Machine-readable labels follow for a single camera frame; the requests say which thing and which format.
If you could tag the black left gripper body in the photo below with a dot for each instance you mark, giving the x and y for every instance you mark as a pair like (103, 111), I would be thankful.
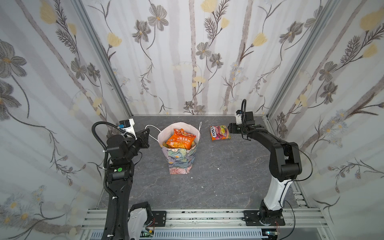
(139, 143)

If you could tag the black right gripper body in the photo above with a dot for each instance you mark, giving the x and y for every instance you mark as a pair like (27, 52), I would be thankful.
(234, 128)

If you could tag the red Fox's candy bag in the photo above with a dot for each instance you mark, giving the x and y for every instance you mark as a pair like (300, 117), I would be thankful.
(220, 133)

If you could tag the floral white paper bag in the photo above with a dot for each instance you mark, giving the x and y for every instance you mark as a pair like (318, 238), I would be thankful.
(180, 160)

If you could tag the orange corn chips bag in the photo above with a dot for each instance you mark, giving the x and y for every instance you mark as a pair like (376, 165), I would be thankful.
(180, 140)

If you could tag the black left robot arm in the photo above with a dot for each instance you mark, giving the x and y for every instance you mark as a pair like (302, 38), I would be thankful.
(122, 223)

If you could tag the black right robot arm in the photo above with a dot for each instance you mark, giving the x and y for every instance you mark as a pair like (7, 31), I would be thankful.
(285, 161)

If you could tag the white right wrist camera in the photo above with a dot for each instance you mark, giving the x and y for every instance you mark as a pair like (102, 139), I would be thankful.
(239, 117)

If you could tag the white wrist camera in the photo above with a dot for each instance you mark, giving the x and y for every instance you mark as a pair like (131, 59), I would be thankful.
(127, 127)
(239, 117)

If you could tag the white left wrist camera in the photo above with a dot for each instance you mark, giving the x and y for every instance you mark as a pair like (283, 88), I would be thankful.
(127, 127)

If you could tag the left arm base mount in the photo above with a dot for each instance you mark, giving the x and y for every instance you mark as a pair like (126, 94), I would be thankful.
(142, 221)

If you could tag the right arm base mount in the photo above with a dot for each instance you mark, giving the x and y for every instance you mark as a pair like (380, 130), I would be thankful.
(270, 213)

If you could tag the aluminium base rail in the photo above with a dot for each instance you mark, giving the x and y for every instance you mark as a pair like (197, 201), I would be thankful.
(301, 223)

